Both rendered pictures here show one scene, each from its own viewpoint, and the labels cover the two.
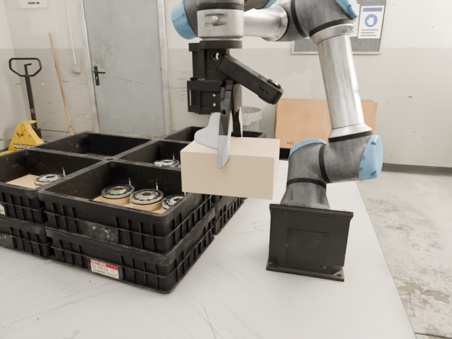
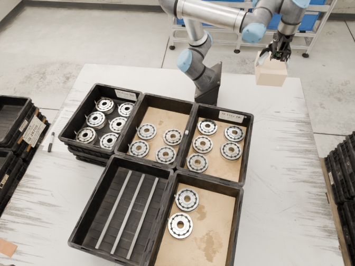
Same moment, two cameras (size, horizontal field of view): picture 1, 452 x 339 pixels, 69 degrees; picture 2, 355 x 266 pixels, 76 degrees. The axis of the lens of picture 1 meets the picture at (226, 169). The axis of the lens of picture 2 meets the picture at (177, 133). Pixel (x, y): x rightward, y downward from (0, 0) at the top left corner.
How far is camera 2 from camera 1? 1.48 m
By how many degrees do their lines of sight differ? 75
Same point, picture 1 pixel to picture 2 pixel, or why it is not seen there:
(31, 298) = (260, 196)
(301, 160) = (197, 63)
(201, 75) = (287, 47)
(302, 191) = (209, 72)
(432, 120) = not seen: outside the picture
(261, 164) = not seen: hidden behind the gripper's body
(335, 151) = (204, 47)
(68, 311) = (262, 174)
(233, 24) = not seen: hidden behind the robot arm
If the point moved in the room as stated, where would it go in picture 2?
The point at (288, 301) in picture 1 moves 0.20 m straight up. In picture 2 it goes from (234, 101) to (240, 78)
